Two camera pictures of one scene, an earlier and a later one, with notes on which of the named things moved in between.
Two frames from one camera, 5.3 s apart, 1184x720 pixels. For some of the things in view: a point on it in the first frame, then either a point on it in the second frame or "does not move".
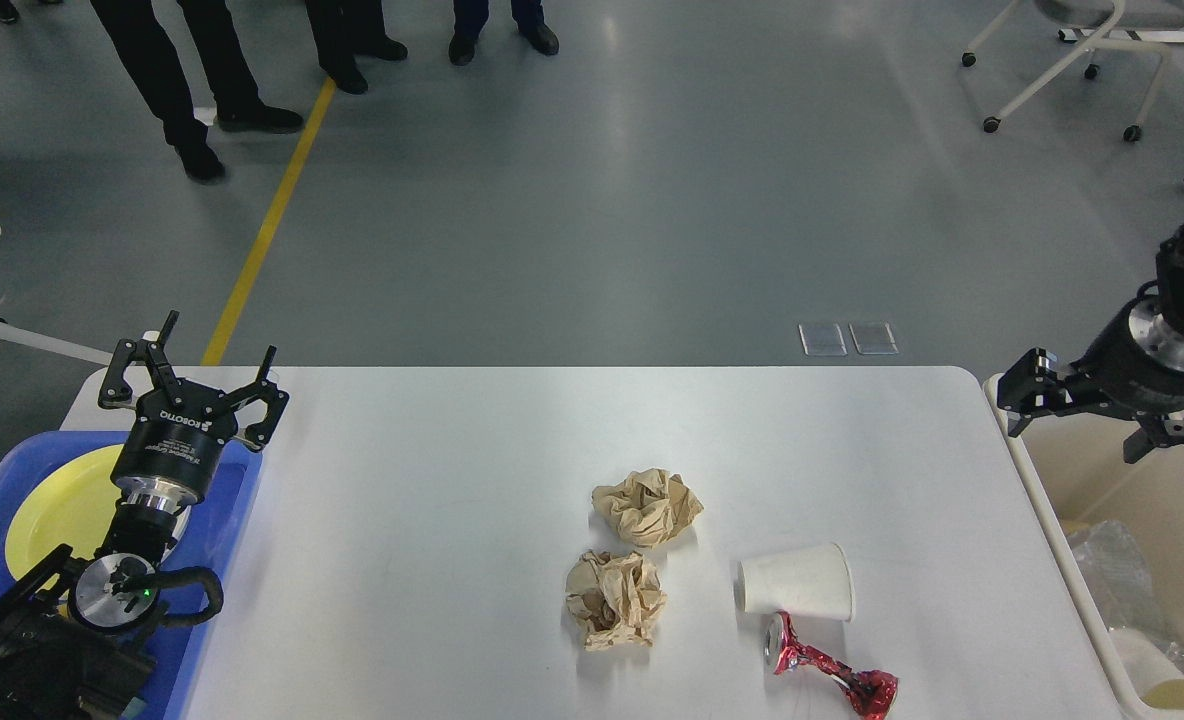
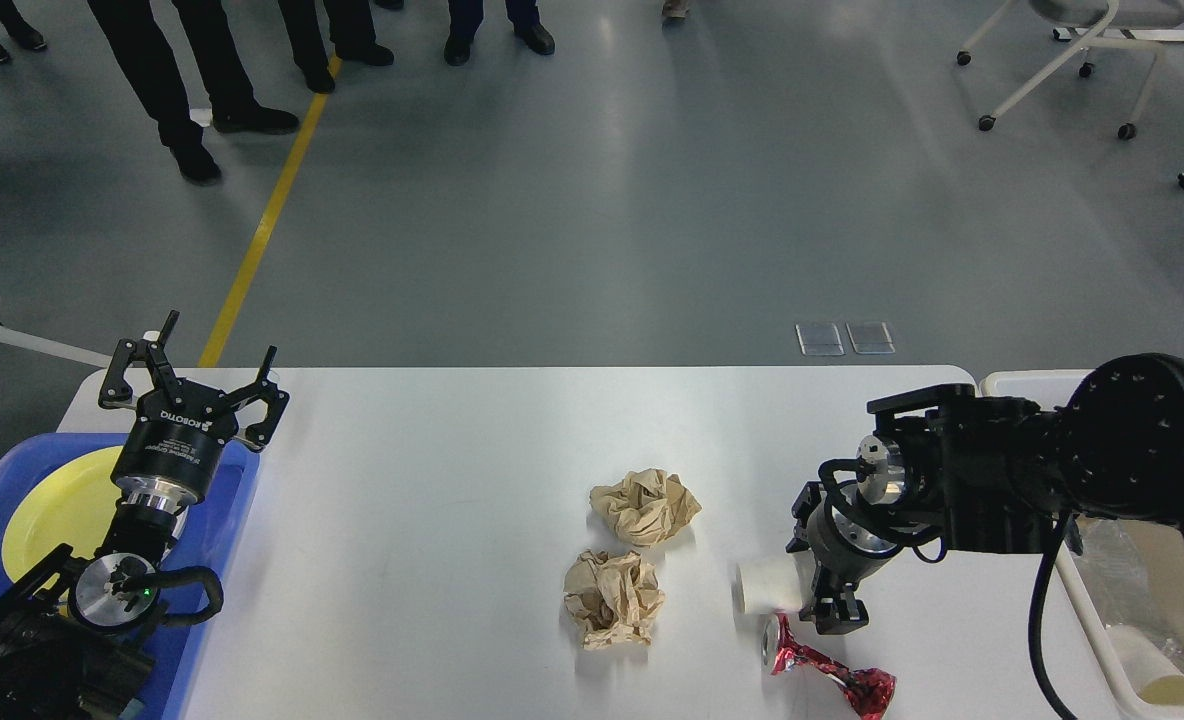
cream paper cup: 1154,677 does not move
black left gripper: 170,447 does not move
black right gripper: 1139,363 -> 833,606
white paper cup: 815,582 does not move
